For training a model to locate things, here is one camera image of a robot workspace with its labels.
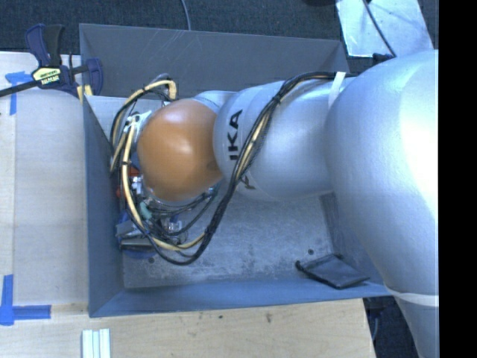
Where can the grey metal bin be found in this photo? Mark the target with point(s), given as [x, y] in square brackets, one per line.
[261, 237]

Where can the pale wood flat board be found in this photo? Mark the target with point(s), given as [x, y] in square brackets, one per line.
[48, 185]

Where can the dark green flat block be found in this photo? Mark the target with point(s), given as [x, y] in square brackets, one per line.
[335, 272]

